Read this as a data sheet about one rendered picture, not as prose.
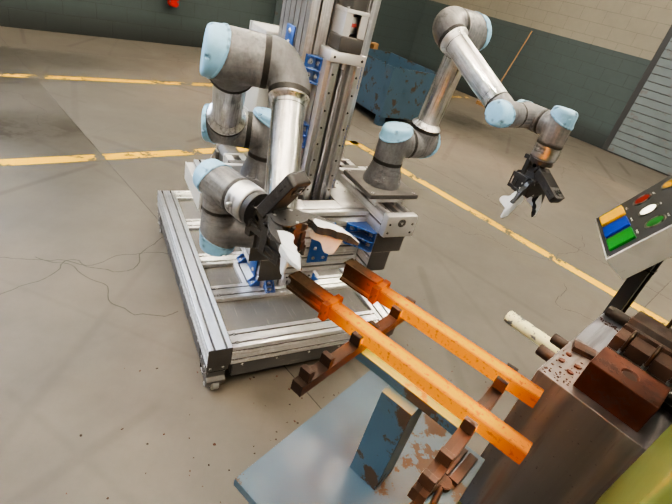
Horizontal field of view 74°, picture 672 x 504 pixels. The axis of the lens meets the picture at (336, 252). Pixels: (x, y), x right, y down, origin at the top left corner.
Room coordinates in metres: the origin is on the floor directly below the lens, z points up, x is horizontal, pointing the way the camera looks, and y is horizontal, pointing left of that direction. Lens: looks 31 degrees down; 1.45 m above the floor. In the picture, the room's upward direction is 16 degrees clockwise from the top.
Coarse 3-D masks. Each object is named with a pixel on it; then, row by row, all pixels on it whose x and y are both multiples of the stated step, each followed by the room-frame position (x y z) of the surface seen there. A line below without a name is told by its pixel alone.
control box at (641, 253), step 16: (656, 192) 1.41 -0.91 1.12; (624, 208) 1.44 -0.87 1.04; (640, 208) 1.37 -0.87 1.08; (656, 208) 1.30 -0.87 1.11; (608, 224) 1.39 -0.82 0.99; (640, 224) 1.26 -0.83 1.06; (656, 224) 1.20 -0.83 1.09; (640, 240) 1.17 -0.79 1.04; (656, 240) 1.16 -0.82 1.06; (608, 256) 1.19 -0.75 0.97; (624, 256) 1.17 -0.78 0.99; (640, 256) 1.16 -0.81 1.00; (656, 256) 1.15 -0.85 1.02; (624, 272) 1.16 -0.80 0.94
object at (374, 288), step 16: (352, 272) 0.74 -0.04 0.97; (368, 272) 0.73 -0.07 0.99; (352, 288) 0.72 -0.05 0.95; (368, 288) 0.71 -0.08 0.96; (384, 288) 0.70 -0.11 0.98; (384, 304) 0.68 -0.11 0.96; (400, 304) 0.67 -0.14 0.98; (416, 320) 0.64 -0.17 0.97; (432, 320) 0.65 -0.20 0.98; (432, 336) 0.62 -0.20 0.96; (448, 336) 0.61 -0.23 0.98; (464, 352) 0.59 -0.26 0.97; (480, 352) 0.60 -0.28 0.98; (480, 368) 0.57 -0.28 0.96; (496, 368) 0.57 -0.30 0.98; (512, 384) 0.54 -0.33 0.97; (528, 384) 0.55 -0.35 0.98; (528, 400) 0.53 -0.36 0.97
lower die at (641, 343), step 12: (648, 324) 0.83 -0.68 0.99; (660, 324) 0.86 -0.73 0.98; (624, 336) 0.75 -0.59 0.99; (636, 336) 0.76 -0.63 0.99; (648, 336) 0.76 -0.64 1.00; (612, 348) 0.74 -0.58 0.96; (636, 348) 0.72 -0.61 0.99; (648, 348) 0.73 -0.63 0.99; (636, 360) 0.71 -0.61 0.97; (660, 360) 0.70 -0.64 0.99; (660, 372) 0.69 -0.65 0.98
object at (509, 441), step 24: (288, 288) 0.65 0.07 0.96; (312, 288) 0.64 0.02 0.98; (336, 312) 0.60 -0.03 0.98; (384, 336) 0.57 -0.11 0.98; (384, 360) 0.53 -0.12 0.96; (408, 360) 0.53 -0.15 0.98; (432, 384) 0.49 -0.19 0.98; (456, 408) 0.47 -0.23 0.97; (480, 408) 0.47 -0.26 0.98; (480, 432) 0.44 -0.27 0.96; (504, 432) 0.44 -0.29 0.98
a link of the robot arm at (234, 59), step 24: (216, 24) 1.01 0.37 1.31; (216, 48) 0.98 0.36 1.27; (240, 48) 0.99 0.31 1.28; (264, 48) 1.01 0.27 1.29; (216, 72) 0.98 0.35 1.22; (240, 72) 0.99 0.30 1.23; (264, 72) 1.01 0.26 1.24; (216, 96) 1.13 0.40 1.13; (240, 96) 1.12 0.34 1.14; (216, 120) 1.24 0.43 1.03; (240, 120) 1.28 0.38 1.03; (240, 144) 1.32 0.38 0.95
